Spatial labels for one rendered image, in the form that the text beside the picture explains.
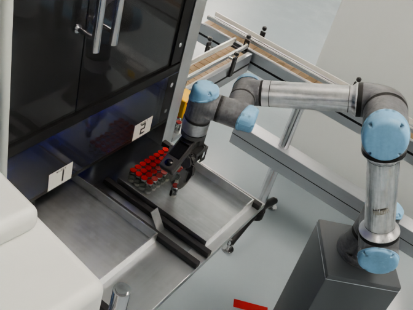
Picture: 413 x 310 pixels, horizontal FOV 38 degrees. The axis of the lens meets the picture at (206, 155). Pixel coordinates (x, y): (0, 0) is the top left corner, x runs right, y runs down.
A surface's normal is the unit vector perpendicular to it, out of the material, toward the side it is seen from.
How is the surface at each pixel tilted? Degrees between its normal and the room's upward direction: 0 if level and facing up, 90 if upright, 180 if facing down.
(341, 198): 90
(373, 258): 97
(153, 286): 0
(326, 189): 90
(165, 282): 0
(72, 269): 0
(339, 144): 90
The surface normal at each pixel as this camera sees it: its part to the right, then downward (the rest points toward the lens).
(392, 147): -0.25, 0.46
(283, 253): 0.23, -0.75
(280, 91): -0.22, -0.17
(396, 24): -0.57, 0.41
